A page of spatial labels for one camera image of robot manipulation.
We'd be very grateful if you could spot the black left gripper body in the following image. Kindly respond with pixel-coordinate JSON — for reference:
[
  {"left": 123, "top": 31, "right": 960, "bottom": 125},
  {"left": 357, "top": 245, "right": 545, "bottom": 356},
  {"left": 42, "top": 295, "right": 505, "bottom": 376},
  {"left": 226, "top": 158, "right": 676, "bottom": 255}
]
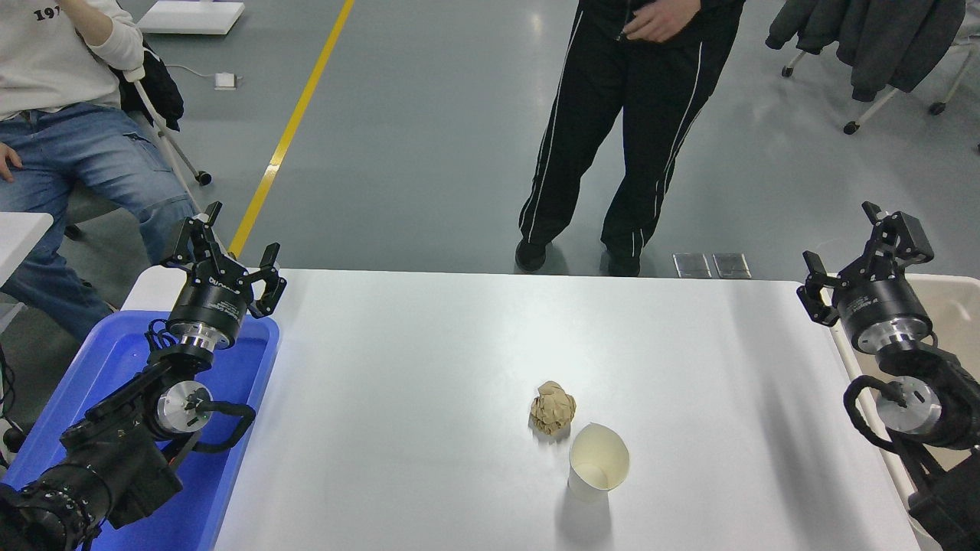
[{"left": 167, "top": 277, "right": 252, "bottom": 341}]

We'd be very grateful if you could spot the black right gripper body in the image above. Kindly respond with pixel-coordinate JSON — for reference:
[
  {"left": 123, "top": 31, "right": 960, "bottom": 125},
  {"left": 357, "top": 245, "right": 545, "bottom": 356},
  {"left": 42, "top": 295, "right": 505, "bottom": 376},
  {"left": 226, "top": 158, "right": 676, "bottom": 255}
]
[{"left": 835, "top": 279, "right": 931, "bottom": 341}]

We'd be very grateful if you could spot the white paper cup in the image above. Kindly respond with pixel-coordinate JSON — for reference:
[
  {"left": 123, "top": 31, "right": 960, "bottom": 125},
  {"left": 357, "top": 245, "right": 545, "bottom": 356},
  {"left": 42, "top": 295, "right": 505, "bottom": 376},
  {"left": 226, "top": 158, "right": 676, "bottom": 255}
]
[{"left": 568, "top": 422, "right": 630, "bottom": 504}]

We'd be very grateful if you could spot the large pale plastic bin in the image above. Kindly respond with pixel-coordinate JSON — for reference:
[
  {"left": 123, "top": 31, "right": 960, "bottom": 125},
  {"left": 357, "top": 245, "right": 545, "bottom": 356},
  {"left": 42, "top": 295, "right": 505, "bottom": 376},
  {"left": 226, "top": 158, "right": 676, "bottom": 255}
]
[{"left": 831, "top": 273, "right": 980, "bottom": 551}]

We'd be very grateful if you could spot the blue plastic tray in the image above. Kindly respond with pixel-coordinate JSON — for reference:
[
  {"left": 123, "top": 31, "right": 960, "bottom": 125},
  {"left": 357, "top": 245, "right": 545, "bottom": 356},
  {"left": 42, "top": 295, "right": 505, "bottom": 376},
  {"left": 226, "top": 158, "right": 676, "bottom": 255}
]
[{"left": 0, "top": 310, "right": 280, "bottom": 551}]

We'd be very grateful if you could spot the white-framed wheeled chair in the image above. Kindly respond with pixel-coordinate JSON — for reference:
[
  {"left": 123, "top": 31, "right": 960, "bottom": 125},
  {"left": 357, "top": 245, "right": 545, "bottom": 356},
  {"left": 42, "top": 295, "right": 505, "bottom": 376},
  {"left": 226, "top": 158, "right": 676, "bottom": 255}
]
[{"left": 64, "top": 65, "right": 214, "bottom": 240}]

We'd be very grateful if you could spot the wheeled chair with white legs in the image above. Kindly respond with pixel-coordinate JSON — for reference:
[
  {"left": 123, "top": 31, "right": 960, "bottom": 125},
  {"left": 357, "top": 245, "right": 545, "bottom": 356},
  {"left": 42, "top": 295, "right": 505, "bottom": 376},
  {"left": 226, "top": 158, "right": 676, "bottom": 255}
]
[{"left": 781, "top": 31, "right": 980, "bottom": 137}]

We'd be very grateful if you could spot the person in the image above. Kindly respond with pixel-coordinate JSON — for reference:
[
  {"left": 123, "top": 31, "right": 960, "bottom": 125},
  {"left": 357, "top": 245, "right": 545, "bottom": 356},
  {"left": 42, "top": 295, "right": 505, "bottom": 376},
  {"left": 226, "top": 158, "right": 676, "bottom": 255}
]
[
  {"left": 0, "top": 0, "right": 198, "bottom": 341},
  {"left": 514, "top": 0, "right": 747, "bottom": 278}
]

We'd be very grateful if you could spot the small white table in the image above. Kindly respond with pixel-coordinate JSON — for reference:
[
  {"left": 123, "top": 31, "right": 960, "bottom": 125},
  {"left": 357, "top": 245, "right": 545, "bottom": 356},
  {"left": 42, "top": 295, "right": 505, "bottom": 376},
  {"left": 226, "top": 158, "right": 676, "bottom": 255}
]
[{"left": 0, "top": 212, "right": 54, "bottom": 288}]

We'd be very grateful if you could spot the white flat platform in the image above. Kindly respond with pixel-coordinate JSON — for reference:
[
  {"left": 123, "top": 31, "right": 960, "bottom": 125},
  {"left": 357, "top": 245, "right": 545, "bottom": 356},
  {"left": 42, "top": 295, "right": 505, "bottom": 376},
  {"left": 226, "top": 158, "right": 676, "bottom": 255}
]
[{"left": 136, "top": 0, "right": 246, "bottom": 36}]

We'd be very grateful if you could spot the crumpled tan paper ball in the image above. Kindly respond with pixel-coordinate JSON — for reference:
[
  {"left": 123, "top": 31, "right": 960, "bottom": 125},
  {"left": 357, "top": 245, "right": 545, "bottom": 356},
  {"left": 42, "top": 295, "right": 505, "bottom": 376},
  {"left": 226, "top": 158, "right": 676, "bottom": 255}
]
[{"left": 530, "top": 380, "right": 577, "bottom": 436}]

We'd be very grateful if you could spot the black cable bundle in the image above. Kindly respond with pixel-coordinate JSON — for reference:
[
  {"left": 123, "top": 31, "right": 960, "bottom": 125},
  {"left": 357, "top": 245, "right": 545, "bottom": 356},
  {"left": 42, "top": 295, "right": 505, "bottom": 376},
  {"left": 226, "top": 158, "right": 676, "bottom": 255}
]
[{"left": 0, "top": 344, "right": 28, "bottom": 468}]

